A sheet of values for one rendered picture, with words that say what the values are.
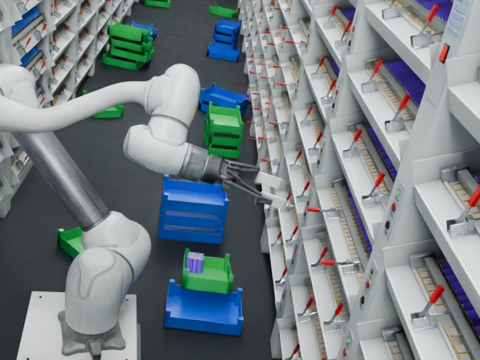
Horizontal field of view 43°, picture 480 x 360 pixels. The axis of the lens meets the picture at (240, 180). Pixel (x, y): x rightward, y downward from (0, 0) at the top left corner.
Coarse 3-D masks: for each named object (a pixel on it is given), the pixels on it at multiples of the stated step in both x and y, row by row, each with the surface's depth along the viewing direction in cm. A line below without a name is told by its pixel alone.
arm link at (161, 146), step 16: (144, 128) 151; (160, 128) 151; (176, 128) 153; (128, 144) 150; (144, 144) 149; (160, 144) 150; (176, 144) 151; (144, 160) 151; (160, 160) 150; (176, 160) 151
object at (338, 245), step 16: (320, 176) 193; (336, 176) 194; (320, 192) 194; (336, 224) 176; (336, 240) 169; (336, 256) 162; (352, 256) 161; (368, 256) 159; (352, 288) 150; (352, 304) 141
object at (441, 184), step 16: (432, 160) 113; (448, 160) 113; (464, 160) 114; (416, 176) 115; (432, 176) 115; (448, 176) 113; (464, 176) 110; (416, 192) 114; (432, 192) 112; (448, 192) 111; (464, 192) 110; (432, 208) 108; (448, 208) 107; (464, 208) 104; (432, 224) 107; (448, 224) 100; (464, 224) 98; (448, 240) 99; (464, 240) 98; (448, 256) 100; (464, 256) 94; (464, 272) 92; (464, 288) 93
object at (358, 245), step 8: (336, 184) 191; (336, 192) 187; (336, 200) 185; (344, 200) 182; (344, 208) 178; (344, 216) 176; (344, 224) 172; (352, 224) 170; (352, 232) 166; (352, 240) 165; (360, 240) 162; (360, 248) 159; (360, 256) 156; (360, 272) 152
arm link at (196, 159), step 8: (192, 144) 156; (192, 152) 153; (200, 152) 154; (184, 160) 152; (192, 160) 152; (200, 160) 153; (208, 160) 155; (184, 168) 152; (192, 168) 153; (200, 168) 153; (184, 176) 155; (192, 176) 154; (200, 176) 154
